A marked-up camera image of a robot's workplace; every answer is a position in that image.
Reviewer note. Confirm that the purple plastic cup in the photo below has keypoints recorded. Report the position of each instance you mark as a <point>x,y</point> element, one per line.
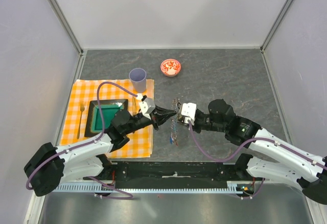
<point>138,78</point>

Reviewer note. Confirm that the aluminium corner post left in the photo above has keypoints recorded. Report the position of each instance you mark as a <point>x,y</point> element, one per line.
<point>67,28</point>

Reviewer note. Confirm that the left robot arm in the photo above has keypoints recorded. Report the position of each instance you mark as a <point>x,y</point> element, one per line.
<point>50,165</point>

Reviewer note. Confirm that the gold knife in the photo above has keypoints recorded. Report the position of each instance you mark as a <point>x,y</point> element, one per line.
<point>134,107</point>

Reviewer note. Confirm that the teal square plate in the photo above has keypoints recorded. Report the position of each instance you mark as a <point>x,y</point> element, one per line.
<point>109,108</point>

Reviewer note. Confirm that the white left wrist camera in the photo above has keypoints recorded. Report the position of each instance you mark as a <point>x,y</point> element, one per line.
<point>146,105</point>

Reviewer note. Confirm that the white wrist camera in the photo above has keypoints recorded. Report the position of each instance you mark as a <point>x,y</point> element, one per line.
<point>188,109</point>
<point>146,105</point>

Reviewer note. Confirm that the gold fork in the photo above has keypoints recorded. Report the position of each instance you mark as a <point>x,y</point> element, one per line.
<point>82,109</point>

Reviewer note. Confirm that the white toothed cable rail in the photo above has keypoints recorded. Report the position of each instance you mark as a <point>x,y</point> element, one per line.
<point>93,187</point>

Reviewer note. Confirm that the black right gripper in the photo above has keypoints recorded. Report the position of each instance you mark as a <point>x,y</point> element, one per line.
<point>193,127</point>

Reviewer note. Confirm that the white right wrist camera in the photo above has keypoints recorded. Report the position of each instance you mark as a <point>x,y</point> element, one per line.
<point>188,109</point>

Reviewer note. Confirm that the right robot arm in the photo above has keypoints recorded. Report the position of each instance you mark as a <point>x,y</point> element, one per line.
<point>292,166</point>

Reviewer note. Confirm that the orange checkered cloth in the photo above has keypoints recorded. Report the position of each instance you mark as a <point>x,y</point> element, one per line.
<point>140,144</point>

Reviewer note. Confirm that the aluminium corner post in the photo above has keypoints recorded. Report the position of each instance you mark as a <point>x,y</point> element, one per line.
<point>67,28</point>
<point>276,24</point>

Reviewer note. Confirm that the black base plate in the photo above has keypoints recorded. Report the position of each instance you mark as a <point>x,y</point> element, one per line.
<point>172,174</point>

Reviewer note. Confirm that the red white patterned bowl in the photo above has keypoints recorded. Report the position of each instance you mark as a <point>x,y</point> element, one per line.
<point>170,67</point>

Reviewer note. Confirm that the aluminium corner post right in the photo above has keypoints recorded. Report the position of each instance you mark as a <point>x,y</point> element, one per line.
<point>276,24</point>

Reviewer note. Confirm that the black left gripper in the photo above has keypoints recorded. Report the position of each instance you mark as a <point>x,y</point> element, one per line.
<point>163,115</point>

